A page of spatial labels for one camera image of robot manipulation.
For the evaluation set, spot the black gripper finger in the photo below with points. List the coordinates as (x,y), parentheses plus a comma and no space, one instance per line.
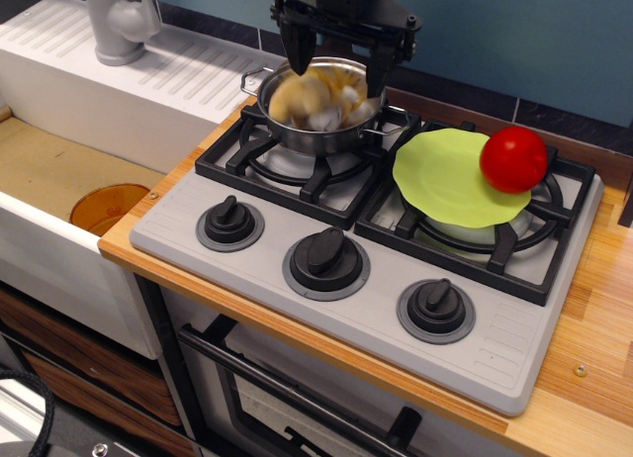
(384,57)
(299,43)

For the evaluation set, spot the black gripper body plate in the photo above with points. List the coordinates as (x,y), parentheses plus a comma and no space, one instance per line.
(358,22)

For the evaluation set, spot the yellow stuffed lion toy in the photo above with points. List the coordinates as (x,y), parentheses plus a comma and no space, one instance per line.
(324,99)

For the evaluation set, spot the red plastic apple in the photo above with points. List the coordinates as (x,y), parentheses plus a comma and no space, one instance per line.
(514,160)

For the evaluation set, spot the stainless steel pot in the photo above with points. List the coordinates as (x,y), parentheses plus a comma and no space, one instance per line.
(316,135)

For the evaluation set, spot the light green plate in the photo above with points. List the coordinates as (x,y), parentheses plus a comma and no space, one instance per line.
(439,173)

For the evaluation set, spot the black left stove knob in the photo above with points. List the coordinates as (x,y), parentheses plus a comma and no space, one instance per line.
(229,226)

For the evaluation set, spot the black stove knob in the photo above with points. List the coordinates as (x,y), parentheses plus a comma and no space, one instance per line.
(326,266)
(229,226)
(436,311)

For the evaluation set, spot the black middle stove knob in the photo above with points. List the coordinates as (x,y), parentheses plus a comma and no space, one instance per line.
(326,266)

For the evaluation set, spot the grey toy stove top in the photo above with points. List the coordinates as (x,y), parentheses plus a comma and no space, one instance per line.
(496,364)

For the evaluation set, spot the black right stove knob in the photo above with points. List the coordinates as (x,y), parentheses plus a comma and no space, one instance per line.
(436,311)

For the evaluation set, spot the black left burner grate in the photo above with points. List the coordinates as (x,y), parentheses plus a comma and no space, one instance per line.
(332,189)

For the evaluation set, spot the black burner grate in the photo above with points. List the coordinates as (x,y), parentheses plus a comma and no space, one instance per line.
(332,189)
(523,257)

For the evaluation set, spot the grey toy faucet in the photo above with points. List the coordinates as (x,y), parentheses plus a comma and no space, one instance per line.
(121,27)

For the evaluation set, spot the black right burner grate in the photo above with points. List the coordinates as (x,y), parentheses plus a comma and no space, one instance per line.
(523,257)

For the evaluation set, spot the white toy sink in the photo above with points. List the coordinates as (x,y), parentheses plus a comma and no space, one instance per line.
(70,125)

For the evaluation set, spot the orange sink drain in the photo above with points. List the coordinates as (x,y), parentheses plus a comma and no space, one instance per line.
(101,209)

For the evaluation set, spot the oven door window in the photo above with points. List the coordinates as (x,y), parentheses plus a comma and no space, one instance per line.
(286,422)

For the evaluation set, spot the brown wooden drawer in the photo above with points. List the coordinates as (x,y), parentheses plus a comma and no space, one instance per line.
(94,374)

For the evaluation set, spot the black oven door handle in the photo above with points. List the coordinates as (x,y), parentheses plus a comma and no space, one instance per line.
(394,443)

